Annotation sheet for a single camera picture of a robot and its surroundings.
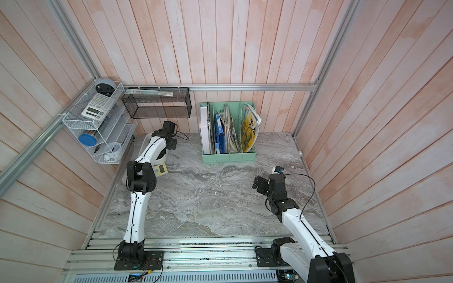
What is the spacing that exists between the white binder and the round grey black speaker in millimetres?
441

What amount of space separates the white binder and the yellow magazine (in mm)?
222

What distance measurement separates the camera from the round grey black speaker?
2.67ft

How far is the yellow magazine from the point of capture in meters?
0.97

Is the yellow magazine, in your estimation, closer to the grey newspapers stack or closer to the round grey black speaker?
the grey newspapers stack

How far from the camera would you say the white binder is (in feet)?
3.02
